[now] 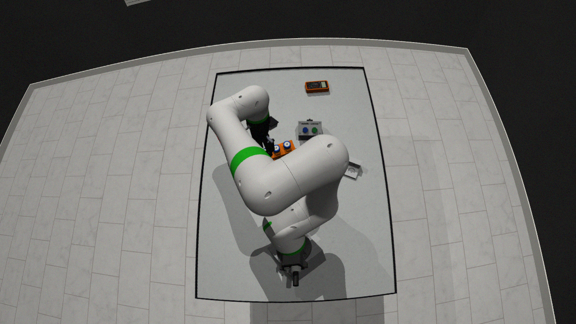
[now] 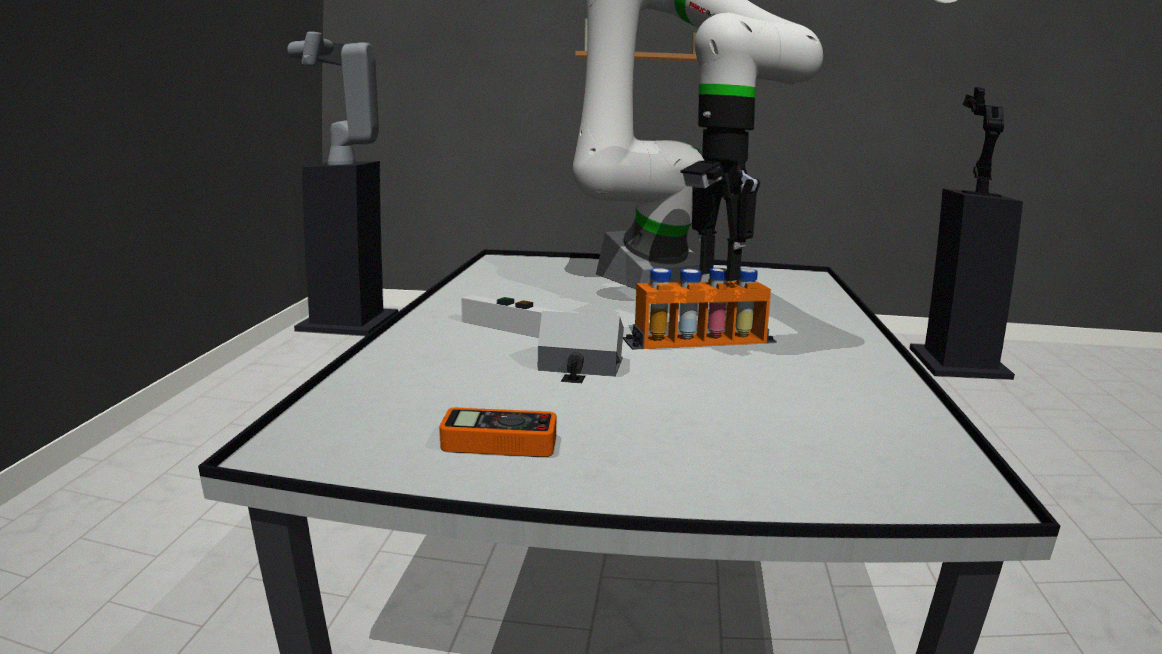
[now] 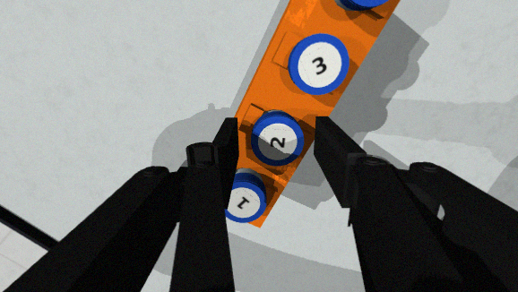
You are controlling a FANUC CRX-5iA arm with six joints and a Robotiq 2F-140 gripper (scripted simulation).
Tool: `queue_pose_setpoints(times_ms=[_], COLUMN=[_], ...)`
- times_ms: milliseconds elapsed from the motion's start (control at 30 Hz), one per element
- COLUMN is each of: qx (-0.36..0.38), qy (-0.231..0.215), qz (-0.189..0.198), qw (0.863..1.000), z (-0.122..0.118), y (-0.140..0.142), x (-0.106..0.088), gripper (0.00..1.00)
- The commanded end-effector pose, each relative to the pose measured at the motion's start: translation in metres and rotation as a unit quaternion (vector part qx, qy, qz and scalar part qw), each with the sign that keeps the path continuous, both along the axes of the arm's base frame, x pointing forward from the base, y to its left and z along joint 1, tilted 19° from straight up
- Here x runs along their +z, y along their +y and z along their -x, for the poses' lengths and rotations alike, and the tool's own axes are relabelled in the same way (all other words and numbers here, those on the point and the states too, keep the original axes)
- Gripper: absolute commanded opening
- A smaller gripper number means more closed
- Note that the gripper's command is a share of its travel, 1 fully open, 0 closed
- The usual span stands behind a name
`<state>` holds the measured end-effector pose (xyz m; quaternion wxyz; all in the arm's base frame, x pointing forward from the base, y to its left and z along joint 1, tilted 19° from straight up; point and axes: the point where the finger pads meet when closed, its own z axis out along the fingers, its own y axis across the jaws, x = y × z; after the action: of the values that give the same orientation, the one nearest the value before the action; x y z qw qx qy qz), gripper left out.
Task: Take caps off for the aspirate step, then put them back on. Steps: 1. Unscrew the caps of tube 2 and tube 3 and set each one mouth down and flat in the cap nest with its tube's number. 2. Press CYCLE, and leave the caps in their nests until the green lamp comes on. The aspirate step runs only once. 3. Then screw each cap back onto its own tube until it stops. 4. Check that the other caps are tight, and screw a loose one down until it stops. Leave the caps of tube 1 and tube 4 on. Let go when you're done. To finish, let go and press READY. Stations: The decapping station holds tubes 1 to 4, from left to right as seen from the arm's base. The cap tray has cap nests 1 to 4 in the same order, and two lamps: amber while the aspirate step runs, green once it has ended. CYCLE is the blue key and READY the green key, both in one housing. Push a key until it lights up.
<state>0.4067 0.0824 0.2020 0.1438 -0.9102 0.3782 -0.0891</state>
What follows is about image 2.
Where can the orange digital multimeter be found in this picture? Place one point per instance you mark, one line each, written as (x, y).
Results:
(498, 432)

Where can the orange tube rack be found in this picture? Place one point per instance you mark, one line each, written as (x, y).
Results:
(703, 293)

